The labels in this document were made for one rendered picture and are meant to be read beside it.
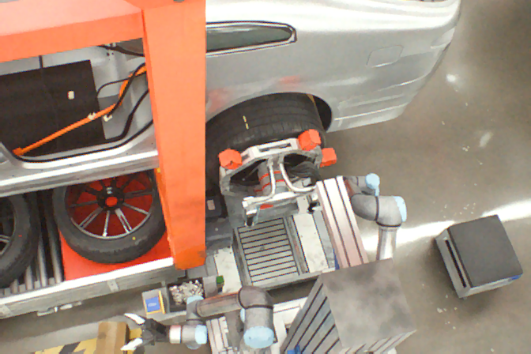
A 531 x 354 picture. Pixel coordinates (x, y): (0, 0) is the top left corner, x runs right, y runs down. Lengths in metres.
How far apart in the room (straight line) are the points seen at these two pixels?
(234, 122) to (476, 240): 1.72
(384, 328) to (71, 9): 1.33
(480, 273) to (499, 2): 2.41
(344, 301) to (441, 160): 2.77
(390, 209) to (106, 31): 1.76
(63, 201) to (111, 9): 2.33
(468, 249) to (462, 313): 0.46
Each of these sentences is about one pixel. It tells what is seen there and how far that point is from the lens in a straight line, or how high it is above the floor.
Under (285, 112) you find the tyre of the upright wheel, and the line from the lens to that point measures 3.48.
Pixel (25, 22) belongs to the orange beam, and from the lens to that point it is 1.84.
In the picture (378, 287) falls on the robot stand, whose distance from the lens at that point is 2.28.
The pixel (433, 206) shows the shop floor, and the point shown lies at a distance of 4.74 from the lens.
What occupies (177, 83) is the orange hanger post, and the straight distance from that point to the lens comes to 2.08.
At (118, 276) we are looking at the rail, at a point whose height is 0.39.
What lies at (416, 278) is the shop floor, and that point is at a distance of 4.53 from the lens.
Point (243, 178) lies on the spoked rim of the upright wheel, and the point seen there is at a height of 0.64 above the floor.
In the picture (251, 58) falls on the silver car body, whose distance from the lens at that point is 3.07.
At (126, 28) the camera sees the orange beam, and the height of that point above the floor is 2.67.
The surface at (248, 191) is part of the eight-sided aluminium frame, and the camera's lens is 3.86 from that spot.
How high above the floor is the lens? 4.17
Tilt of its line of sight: 64 degrees down
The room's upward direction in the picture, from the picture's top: 10 degrees clockwise
